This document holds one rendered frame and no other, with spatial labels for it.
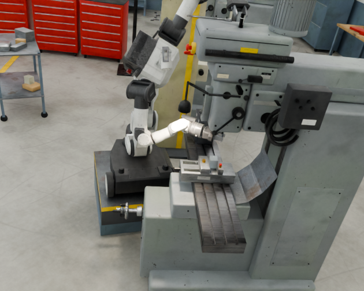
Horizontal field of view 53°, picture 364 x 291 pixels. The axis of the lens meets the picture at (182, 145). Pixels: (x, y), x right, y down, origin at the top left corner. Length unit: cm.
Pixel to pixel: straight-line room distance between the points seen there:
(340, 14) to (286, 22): 743
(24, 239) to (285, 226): 203
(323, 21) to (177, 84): 585
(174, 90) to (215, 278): 203
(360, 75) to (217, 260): 152
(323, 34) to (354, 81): 718
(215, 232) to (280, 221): 56
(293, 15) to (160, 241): 160
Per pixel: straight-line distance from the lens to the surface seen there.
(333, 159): 228
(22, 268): 310
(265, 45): 193
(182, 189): 242
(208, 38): 186
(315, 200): 243
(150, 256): 265
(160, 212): 242
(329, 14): 928
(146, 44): 228
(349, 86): 222
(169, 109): 405
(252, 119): 209
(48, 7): 684
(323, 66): 211
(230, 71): 194
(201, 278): 276
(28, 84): 498
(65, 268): 304
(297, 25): 199
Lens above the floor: 234
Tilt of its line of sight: 32 degrees down
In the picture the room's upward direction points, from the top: 8 degrees clockwise
